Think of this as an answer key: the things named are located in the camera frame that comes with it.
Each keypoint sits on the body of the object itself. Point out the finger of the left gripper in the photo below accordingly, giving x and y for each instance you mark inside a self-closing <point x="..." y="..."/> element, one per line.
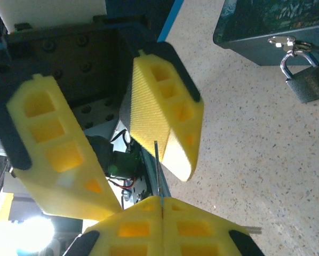
<point x="148" y="106"/>
<point x="55" y="160"/>

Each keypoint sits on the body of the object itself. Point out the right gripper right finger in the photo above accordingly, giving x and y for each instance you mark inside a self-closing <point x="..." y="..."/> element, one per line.
<point x="197" y="229"/>

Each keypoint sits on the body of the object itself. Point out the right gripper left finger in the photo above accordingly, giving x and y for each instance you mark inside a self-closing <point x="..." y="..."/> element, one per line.
<point x="132" y="229"/>

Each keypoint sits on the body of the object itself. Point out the starry night painted box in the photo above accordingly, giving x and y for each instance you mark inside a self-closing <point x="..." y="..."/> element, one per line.
<point x="269" y="16"/>

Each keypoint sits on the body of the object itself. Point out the black padlock silver shackle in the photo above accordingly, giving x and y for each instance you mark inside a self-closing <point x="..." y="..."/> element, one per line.
<point x="311" y="85"/>

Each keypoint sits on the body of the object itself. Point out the arm base electronics board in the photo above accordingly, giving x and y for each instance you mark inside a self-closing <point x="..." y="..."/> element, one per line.
<point x="124" y="162"/>

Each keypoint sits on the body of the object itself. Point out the blue table edge strip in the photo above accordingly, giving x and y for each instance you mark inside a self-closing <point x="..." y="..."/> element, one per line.
<point x="171" y="18"/>

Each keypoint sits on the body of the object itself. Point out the silver box hasp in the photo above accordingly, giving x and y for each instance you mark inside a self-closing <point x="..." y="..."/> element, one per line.
<point x="279" y="41"/>

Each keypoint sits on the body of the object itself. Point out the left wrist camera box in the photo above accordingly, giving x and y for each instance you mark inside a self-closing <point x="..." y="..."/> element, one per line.
<point x="55" y="10"/>

